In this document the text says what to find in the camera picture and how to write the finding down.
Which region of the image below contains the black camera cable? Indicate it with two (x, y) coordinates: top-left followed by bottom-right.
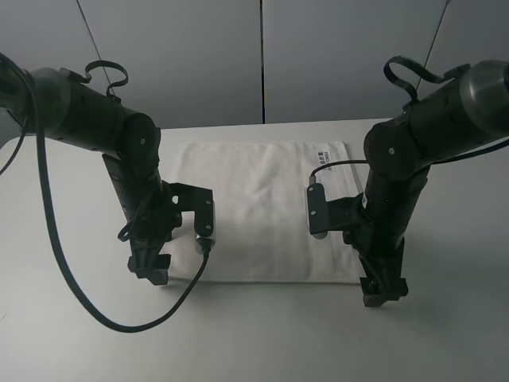
(0, 53), (212, 332)
(309, 159), (369, 186)

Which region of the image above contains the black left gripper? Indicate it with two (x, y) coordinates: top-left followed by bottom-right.
(118, 190), (180, 286)

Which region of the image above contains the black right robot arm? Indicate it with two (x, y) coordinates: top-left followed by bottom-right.
(344, 56), (508, 308)

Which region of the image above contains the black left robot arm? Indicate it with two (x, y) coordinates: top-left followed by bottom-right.
(1, 60), (181, 286)

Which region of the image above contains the black left camera cable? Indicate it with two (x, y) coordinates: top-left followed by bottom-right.
(0, 53), (212, 332)

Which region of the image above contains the white towel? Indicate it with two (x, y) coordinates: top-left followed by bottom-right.
(164, 142), (364, 283)

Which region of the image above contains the black right camera cable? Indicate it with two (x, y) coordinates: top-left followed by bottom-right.
(309, 159), (369, 186)

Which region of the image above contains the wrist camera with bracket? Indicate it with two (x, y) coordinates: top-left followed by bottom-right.
(167, 183), (216, 258)
(306, 183), (363, 240)

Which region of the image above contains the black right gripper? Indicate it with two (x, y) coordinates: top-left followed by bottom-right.
(343, 210), (409, 307)

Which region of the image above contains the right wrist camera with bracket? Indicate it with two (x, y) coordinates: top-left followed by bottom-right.
(306, 183), (363, 240)

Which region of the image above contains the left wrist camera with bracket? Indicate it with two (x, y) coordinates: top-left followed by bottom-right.
(167, 183), (216, 258)

